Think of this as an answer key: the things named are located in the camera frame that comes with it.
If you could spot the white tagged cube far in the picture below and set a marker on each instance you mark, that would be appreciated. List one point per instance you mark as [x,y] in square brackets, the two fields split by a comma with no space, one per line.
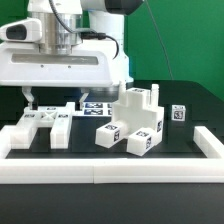
[178,113]

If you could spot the white chair back frame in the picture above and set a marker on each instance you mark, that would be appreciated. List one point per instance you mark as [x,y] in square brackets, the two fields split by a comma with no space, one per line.
[57,119]

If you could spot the white chair seat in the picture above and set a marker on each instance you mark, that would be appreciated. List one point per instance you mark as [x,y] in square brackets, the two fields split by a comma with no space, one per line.
[139,108]

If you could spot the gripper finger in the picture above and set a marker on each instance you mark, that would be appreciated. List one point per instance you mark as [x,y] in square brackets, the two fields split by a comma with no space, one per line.
[27,92]
[83,98]

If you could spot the white U-shaped fence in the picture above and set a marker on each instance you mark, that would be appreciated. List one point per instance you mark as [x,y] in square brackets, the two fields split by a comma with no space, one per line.
[96,171]

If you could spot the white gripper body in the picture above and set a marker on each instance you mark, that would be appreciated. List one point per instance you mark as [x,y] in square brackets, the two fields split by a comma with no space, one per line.
[36,54]

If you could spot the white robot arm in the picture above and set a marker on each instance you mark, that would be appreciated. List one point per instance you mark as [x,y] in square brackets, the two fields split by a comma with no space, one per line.
[88,19]

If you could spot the white marker sheet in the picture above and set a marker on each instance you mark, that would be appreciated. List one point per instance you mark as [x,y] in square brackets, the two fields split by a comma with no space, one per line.
[95,109]

